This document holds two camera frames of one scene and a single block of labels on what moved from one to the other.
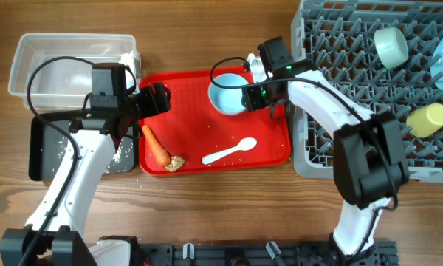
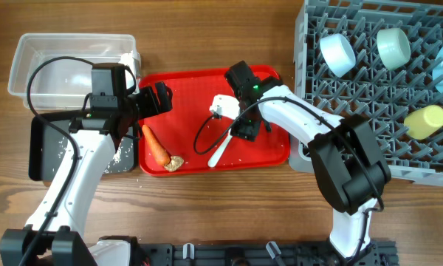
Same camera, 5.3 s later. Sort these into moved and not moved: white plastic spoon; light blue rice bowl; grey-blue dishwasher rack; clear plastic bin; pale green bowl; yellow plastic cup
Moved: white plastic spoon; light blue rice bowl
Not moved: clear plastic bin; yellow plastic cup; grey-blue dishwasher rack; pale green bowl
